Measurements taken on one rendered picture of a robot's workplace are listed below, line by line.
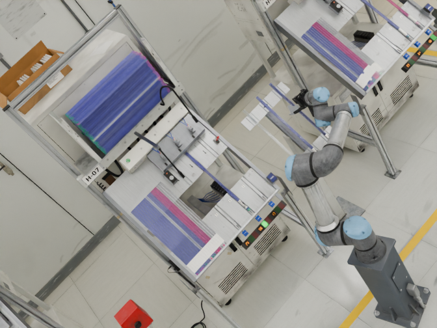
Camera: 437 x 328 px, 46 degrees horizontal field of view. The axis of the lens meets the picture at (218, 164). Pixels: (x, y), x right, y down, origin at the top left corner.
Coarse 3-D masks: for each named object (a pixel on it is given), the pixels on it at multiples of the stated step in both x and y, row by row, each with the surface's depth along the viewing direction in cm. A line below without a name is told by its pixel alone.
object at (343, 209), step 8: (288, 144) 305; (296, 152) 305; (320, 184) 323; (328, 192) 330; (328, 200) 333; (336, 200) 337; (344, 200) 355; (336, 208) 340; (344, 208) 350; (352, 208) 347; (360, 208) 344; (344, 216) 346
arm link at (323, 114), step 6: (318, 108) 256; (324, 108) 256; (330, 108) 253; (318, 114) 256; (324, 114) 254; (330, 114) 253; (318, 120) 257; (324, 120) 255; (330, 120) 256; (318, 126) 258
